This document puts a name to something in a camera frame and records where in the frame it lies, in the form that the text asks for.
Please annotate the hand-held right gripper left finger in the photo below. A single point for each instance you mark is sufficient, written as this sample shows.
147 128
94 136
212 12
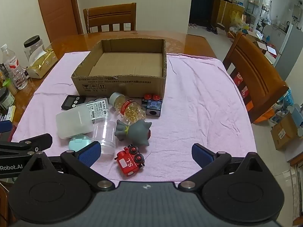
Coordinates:
91 152

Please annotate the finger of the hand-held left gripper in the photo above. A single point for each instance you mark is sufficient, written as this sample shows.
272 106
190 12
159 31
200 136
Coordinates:
35 141
4 126

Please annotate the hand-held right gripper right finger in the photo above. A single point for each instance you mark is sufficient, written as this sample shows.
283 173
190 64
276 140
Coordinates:
202 156

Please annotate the mint round case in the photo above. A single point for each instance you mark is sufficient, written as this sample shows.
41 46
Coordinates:
78 143

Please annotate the translucent white plastic box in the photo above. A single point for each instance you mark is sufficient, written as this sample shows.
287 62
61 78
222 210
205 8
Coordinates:
73 123

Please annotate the red toy train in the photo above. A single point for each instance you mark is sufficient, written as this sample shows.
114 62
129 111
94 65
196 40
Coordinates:
126 164

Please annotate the grey cat toy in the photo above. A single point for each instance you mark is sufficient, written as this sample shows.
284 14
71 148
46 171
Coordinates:
138 132

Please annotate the black cube robot toy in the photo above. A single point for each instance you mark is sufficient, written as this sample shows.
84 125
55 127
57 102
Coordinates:
152 110

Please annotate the cardboard box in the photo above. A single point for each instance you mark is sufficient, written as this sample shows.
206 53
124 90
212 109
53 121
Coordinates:
118 85
284 132

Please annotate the dark lidded jar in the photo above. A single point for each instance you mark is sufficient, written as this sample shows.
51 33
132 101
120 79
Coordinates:
6 98

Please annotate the small green capped bottle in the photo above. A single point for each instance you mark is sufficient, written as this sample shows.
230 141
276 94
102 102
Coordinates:
10 86

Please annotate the white labelled staples pack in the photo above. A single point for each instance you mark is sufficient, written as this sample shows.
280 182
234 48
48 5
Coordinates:
97 110

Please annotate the black digital timer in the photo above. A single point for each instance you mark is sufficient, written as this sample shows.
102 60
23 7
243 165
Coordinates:
71 101

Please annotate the clear water bottle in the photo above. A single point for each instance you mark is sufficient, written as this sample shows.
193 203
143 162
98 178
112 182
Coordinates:
16 73

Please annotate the yellow capsule bottle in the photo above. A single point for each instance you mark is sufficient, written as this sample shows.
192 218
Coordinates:
129 111

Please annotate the pink cloth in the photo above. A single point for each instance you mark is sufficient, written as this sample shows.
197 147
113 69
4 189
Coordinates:
201 99

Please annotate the gold tissue box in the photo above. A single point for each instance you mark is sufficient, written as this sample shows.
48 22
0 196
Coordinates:
42 63

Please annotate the red patterned box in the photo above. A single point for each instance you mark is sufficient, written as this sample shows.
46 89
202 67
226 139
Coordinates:
245 91

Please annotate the cardboard box on floor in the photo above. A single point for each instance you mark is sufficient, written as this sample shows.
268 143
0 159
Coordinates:
284 132

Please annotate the red box with white circle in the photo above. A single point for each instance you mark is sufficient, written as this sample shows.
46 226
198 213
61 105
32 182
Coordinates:
238 78

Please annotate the clear jar with black lid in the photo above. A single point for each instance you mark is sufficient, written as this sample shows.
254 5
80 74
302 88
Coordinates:
32 45

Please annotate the wooden chair with grooved back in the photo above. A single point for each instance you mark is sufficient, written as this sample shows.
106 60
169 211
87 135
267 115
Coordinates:
255 75

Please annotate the brown wooden door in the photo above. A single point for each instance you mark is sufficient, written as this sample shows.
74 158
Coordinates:
56 11

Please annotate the dark shoes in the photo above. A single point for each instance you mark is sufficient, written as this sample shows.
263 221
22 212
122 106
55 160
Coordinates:
211 29

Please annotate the pale slippers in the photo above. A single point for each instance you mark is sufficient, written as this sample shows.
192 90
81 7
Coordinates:
192 25

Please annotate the grey refrigerator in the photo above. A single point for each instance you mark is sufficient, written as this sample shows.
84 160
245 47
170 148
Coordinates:
291 52

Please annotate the wooden chair with slotted back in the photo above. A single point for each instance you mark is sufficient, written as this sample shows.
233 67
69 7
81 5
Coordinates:
109 14

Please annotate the yellow plastic bag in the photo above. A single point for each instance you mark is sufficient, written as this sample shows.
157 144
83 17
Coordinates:
238 20

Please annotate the wooden cabinet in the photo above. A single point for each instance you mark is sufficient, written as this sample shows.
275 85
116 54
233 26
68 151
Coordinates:
227 11

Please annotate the glass display shelf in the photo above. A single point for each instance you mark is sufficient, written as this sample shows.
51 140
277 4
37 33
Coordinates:
254 2

